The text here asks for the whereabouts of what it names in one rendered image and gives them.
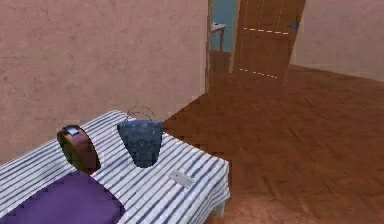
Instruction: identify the pale side table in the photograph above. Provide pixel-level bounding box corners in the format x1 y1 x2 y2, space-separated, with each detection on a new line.
210 21 228 52

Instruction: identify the grey flat phone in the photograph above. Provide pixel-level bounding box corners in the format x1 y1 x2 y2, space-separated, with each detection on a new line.
168 169 195 189

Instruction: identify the blue white striped bed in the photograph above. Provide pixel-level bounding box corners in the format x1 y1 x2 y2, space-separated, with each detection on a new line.
0 109 232 224

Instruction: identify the purple blanket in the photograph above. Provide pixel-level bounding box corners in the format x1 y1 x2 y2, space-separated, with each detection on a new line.
0 170 126 224

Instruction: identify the brown wooden room door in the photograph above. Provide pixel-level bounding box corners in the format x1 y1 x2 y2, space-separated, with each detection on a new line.
232 0 307 86

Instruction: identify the blue bucket with wire handle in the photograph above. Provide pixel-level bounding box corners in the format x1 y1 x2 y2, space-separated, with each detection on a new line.
116 105 164 169

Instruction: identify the maroon round alarm clock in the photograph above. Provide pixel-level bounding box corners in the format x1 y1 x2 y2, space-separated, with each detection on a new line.
56 124 102 176

